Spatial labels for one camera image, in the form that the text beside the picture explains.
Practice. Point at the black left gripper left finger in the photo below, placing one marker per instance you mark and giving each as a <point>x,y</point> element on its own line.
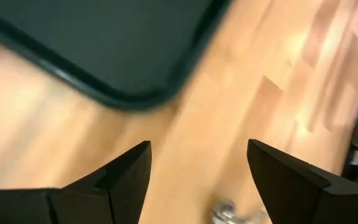
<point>104,199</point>

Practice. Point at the silver metal utensil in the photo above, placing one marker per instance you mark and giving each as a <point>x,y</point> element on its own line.
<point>228,214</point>

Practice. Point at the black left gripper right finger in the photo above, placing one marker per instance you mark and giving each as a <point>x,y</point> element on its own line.
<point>297,193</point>

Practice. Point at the dark green plastic tray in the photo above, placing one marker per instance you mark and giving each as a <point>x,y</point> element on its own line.
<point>104,40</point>

